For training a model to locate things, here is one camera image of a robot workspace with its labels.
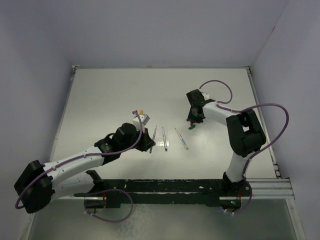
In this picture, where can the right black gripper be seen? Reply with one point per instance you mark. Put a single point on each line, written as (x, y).
(192, 118)

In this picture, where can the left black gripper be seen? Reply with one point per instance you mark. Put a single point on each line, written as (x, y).
(146, 141)

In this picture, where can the magenta-end white pen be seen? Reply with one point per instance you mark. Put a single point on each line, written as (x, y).
(153, 139)

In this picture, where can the blue-end white pen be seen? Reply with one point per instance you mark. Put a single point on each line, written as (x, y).
(164, 139)

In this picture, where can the green-end white pen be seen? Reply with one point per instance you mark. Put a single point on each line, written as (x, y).
(181, 139)

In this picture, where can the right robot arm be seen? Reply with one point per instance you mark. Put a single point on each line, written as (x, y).
(245, 133)

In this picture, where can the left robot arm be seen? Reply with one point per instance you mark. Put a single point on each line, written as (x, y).
(39, 182)

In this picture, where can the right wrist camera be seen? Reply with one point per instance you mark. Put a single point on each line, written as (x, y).
(205, 95)

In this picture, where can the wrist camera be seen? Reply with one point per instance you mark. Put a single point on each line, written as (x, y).
(140, 120)
(205, 95)

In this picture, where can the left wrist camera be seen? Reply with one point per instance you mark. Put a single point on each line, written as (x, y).
(140, 120)

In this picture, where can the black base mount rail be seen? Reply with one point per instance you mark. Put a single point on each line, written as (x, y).
(112, 193)

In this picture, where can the aluminium frame rail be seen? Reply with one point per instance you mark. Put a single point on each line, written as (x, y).
(278, 193)

